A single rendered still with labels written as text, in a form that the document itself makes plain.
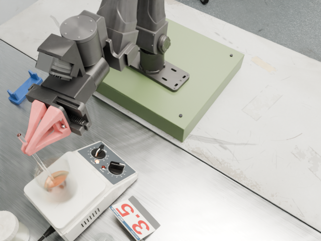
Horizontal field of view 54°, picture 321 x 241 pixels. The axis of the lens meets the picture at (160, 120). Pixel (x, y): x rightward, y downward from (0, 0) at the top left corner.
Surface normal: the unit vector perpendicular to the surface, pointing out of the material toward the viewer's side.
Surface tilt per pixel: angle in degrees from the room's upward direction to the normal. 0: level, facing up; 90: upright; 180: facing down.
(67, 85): 2
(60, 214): 0
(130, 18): 77
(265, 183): 0
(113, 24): 60
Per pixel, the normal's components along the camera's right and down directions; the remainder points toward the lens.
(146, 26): -0.48, 0.61
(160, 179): 0.00, -0.57
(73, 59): 0.90, 0.35
